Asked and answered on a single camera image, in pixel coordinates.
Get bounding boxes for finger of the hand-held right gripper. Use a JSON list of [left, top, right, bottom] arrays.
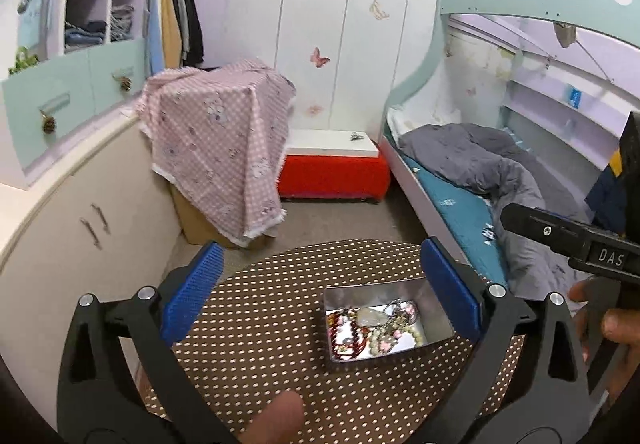
[[501, 202, 597, 256]]

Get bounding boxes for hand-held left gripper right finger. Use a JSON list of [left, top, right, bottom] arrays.
[[415, 237, 593, 444]]

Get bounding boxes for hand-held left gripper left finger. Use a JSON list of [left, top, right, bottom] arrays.
[[56, 241, 241, 444]]

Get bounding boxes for silver metal tin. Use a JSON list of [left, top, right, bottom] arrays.
[[322, 277, 456, 365]]

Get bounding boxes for pale green bead bracelet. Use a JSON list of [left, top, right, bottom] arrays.
[[370, 318, 427, 351]]

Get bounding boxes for jade pendant necklace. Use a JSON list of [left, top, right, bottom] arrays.
[[356, 299, 406, 328]]

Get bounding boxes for dark red bead bracelet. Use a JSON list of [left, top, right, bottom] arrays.
[[328, 323, 372, 361]]

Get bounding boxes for person's right hand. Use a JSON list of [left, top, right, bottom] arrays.
[[569, 281, 640, 397]]

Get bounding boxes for person's left hand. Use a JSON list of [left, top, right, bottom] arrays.
[[238, 389, 306, 444]]

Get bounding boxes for navy garment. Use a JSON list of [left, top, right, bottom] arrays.
[[584, 163, 627, 231]]

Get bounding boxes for cardboard box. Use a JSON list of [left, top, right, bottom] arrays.
[[168, 183, 282, 248]]

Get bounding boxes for teal bed sheet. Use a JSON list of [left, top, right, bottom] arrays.
[[406, 153, 509, 288]]

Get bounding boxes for brown polka dot tablecloth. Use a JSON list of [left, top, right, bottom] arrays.
[[140, 239, 529, 444]]

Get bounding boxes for grey duvet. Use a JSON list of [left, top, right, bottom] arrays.
[[397, 123, 592, 296]]

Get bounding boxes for beige cabinet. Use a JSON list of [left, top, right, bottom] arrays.
[[0, 116, 184, 425]]

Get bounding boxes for pink checked cloth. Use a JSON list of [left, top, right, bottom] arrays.
[[135, 58, 297, 248]]

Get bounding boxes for white pillow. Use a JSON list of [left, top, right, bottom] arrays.
[[387, 103, 464, 136]]

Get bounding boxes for red storage bench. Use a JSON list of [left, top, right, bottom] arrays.
[[277, 129, 392, 204]]

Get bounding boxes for hanging beige pouch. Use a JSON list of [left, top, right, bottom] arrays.
[[552, 21, 579, 48]]

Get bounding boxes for teal drawer unit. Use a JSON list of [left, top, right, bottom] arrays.
[[2, 38, 149, 176]]

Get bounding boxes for white wardrobe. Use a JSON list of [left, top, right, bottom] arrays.
[[222, 0, 452, 136]]

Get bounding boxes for light blue hanging garment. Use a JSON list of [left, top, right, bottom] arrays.
[[147, 0, 166, 76]]

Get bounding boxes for black hanging garment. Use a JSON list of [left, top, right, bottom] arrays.
[[180, 0, 205, 66]]

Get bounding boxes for yellow hanging garment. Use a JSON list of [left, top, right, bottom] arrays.
[[159, 0, 184, 70]]

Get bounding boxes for grey green hanging garment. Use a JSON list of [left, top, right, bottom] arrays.
[[170, 0, 194, 68]]

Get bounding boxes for folded grey clothes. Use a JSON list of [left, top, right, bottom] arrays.
[[109, 4, 135, 42]]

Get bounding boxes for folded blue jeans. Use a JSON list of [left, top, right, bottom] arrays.
[[64, 21, 107, 48]]

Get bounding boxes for green plant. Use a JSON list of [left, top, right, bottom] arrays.
[[7, 46, 39, 76]]

